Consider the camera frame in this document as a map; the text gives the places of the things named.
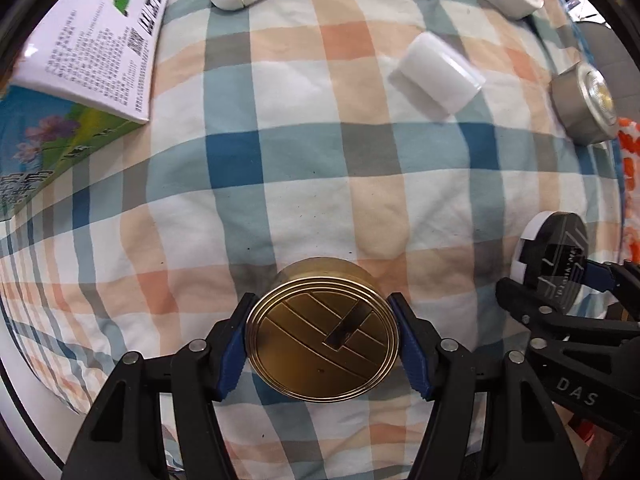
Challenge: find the black round tin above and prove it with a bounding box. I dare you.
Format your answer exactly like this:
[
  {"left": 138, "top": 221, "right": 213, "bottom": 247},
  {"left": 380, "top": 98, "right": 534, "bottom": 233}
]
[{"left": 510, "top": 211, "right": 588, "bottom": 313}]

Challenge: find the silver round tin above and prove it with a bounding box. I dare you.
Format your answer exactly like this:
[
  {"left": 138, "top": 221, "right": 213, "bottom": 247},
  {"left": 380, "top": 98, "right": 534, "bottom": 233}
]
[{"left": 550, "top": 61, "right": 618, "bottom": 146}]

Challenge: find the gold round tin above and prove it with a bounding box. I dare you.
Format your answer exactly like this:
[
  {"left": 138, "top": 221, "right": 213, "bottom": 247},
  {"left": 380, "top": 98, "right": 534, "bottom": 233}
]
[{"left": 244, "top": 257, "right": 400, "bottom": 403}]

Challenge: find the white cylinder bottle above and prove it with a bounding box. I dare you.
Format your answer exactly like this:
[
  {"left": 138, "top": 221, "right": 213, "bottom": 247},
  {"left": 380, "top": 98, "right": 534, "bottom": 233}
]
[{"left": 388, "top": 32, "right": 486, "bottom": 122}]

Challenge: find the orange white patterned cloth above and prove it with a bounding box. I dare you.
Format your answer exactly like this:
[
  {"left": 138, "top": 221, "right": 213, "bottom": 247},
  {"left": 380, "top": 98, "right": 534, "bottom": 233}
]
[{"left": 618, "top": 117, "right": 640, "bottom": 263}]

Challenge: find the grey chair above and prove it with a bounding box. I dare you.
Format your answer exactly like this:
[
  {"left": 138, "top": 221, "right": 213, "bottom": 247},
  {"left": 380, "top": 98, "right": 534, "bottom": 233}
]
[{"left": 577, "top": 22, "right": 640, "bottom": 122}]

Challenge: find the plaid checkered cloth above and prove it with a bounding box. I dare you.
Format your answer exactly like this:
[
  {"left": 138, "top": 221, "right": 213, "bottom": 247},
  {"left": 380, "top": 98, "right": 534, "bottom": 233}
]
[{"left": 0, "top": 0, "right": 629, "bottom": 480}]

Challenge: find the printed cardboard box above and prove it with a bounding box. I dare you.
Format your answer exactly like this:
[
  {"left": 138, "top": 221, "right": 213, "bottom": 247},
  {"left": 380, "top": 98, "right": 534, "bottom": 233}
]
[{"left": 1, "top": 0, "right": 168, "bottom": 220}]

